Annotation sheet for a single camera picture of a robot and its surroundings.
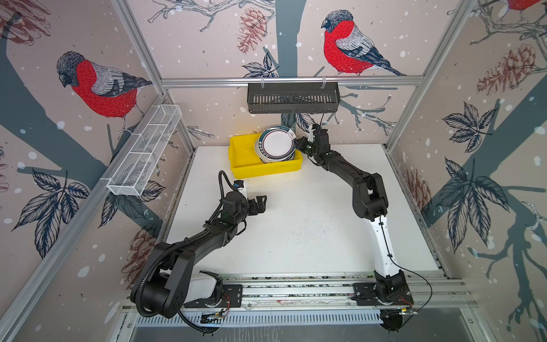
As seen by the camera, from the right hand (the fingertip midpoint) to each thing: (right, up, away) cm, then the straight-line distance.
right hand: (293, 142), depth 103 cm
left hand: (-16, -25, -16) cm, 34 cm away
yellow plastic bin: (-25, -11, +9) cm, 29 cm away
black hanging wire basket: (0, +22, 0) cm, 22 cm away
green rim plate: (-8, 0, +3) cm, 9 cm away
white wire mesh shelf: (-57, -12, -30) cm, 66 cm away
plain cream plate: (-14, -9, +2) cm, 17 cm away
